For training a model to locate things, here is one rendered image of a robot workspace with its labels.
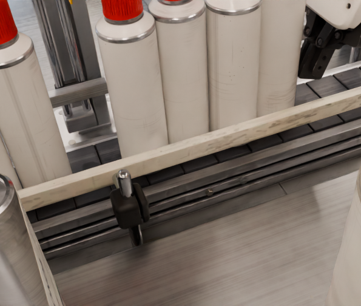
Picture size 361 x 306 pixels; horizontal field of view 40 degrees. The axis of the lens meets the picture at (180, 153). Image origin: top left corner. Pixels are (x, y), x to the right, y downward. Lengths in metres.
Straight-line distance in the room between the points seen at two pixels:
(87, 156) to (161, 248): 0.15
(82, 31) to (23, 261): 0.35
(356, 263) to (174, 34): 0.26
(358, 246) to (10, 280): 0.19
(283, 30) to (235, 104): 0.08
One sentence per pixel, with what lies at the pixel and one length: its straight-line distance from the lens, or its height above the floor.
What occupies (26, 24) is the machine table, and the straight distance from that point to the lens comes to 0.95.
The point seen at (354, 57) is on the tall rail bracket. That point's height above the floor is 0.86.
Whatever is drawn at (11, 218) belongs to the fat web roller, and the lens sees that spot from 0.27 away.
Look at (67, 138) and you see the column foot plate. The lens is 0.66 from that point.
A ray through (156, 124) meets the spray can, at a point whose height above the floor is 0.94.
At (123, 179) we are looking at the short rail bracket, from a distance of 0.43.
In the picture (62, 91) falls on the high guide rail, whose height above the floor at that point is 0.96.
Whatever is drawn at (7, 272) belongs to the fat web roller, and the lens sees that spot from 0.29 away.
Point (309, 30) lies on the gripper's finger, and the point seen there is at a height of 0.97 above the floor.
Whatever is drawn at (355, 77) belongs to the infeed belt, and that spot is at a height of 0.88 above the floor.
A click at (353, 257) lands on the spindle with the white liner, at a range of 0.28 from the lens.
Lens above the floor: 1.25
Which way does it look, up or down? 43 degrees down
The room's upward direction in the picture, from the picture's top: 5 degrees counter-clockwise
